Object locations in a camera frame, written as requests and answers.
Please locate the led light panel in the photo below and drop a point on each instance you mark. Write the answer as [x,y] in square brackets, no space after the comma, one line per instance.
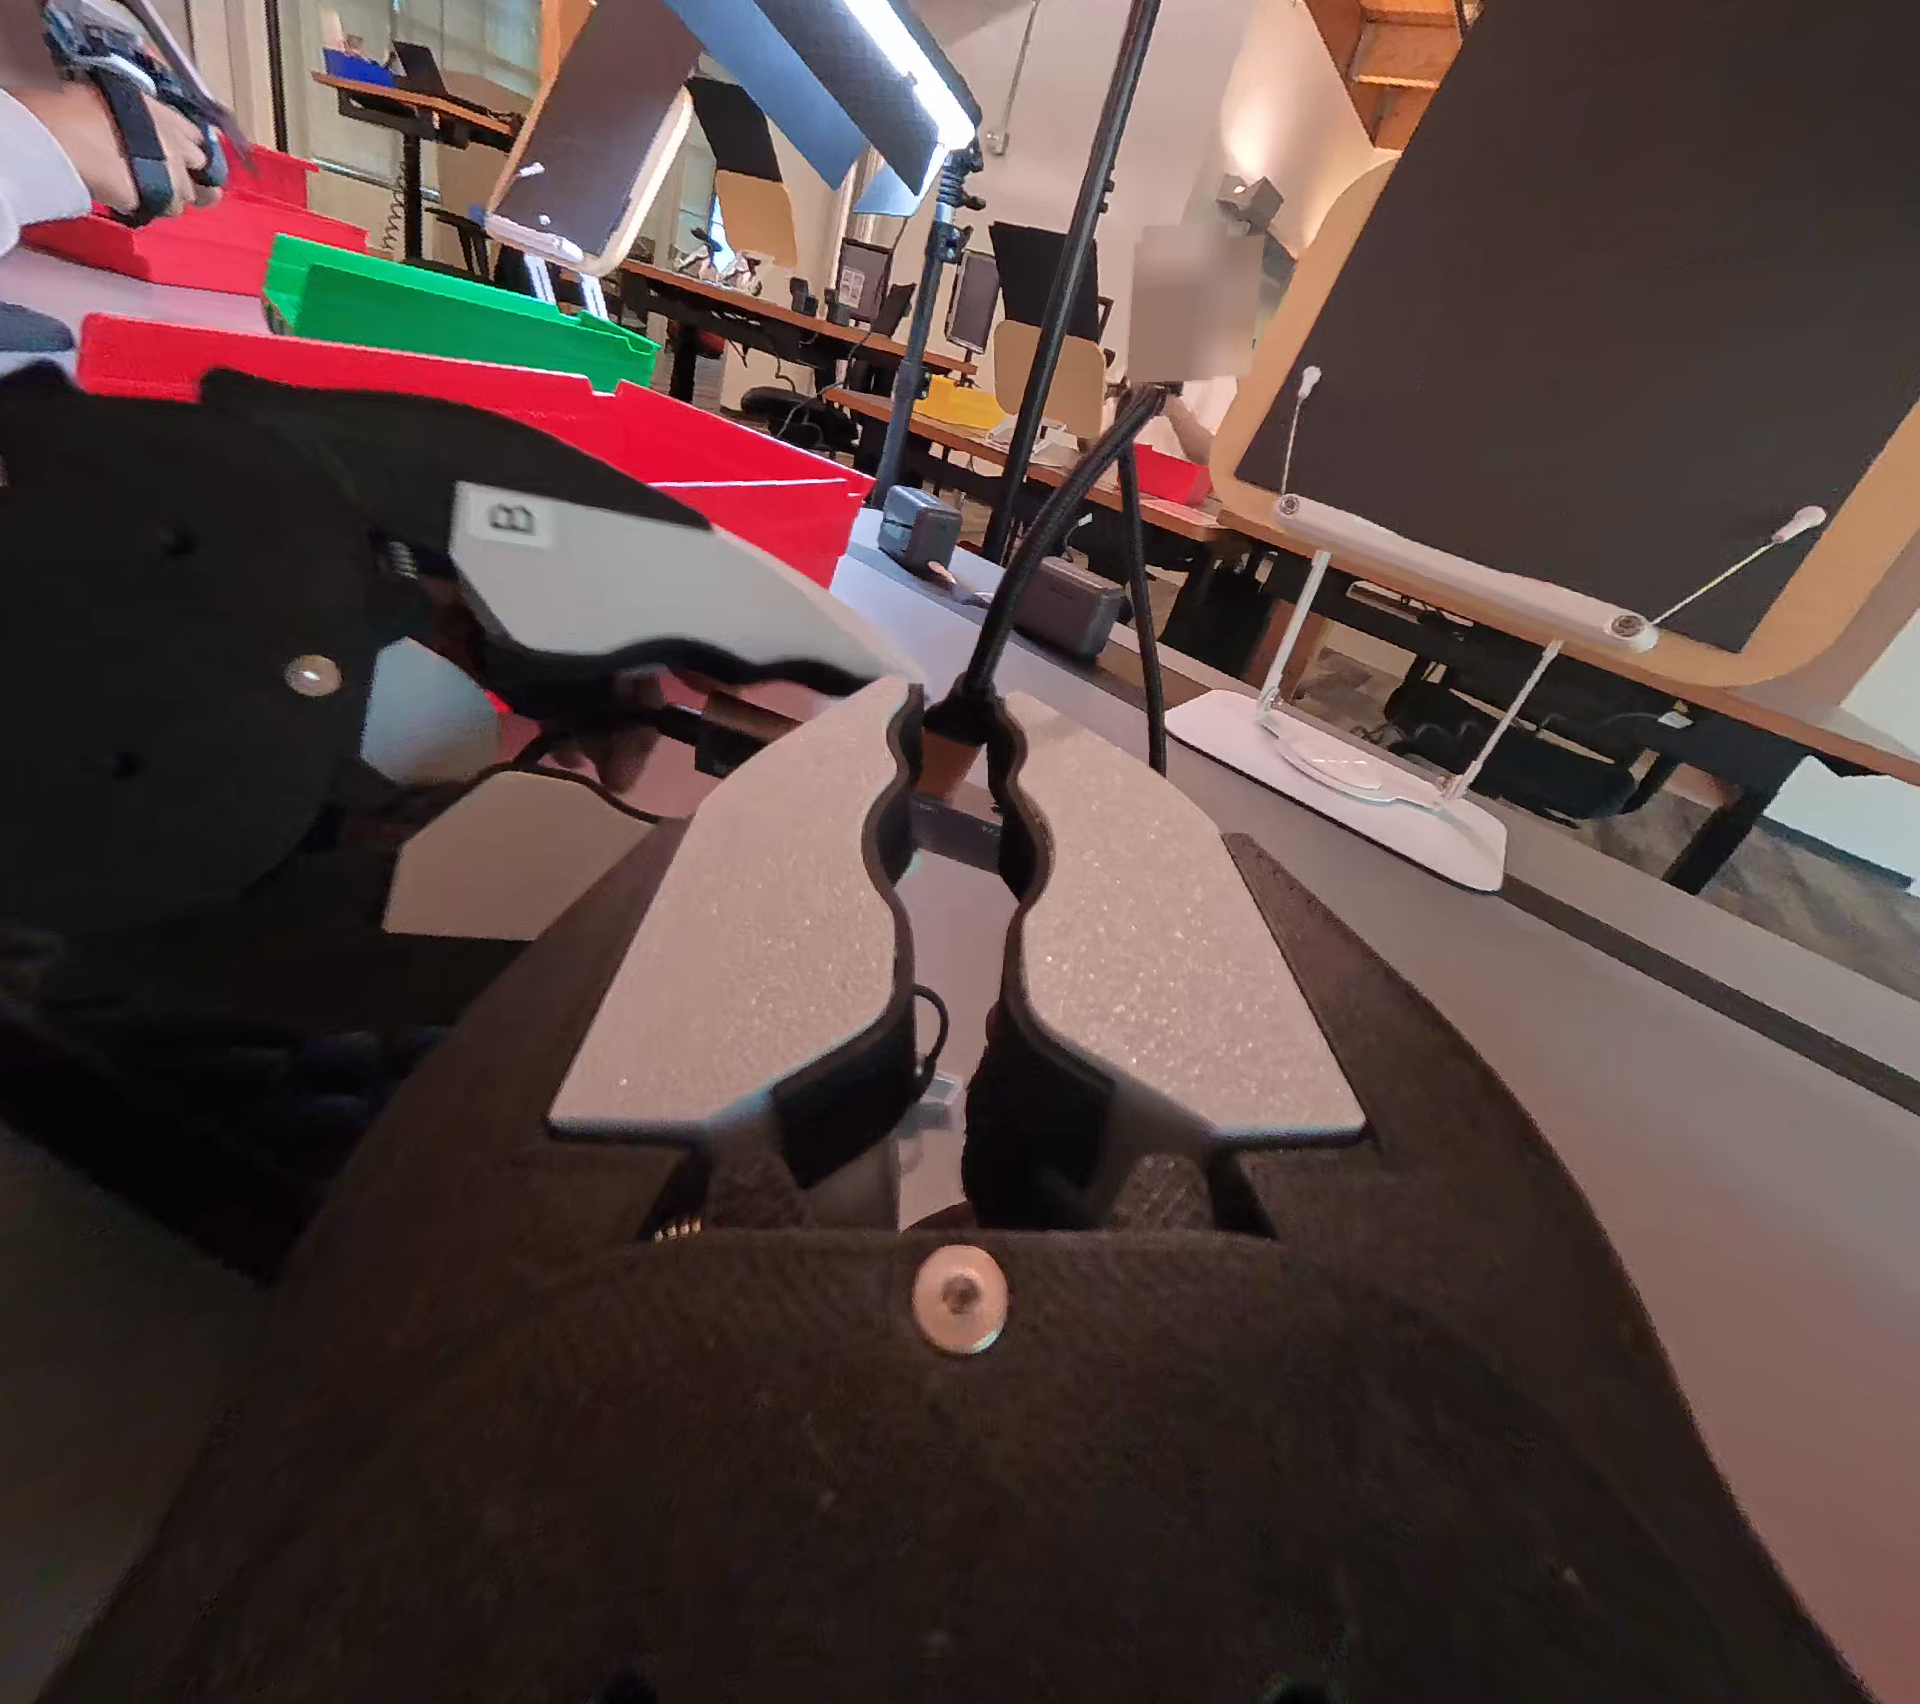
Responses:
[839,9]

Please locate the yellow plastic bin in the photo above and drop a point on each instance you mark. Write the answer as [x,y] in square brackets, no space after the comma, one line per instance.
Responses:
[959,403]

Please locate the green plastic bin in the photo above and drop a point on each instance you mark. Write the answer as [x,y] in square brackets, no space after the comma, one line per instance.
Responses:
[450,310]

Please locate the red plastic bin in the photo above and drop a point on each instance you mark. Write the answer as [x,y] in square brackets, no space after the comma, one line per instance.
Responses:
[706,475]
[225,233]
[1167,475]

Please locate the black light stand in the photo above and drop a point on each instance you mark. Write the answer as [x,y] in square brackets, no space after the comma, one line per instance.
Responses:
[915,385]

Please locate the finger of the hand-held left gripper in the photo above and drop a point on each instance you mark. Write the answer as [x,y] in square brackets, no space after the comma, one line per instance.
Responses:
[496,865]
[629,580]

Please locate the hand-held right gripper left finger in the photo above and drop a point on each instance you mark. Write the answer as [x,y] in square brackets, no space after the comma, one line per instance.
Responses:
[735,970]

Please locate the small black display board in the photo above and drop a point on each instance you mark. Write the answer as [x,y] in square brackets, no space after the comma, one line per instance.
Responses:
[600,114]

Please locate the another person's forearm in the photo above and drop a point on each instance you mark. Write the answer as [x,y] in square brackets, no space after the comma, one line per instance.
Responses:
[30,176]

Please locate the dark grey charger block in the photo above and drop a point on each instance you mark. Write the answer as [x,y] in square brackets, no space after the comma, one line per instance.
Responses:
[917,530]
[1072,609]

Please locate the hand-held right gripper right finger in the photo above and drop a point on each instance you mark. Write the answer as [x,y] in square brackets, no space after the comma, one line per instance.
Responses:
[1186,970]

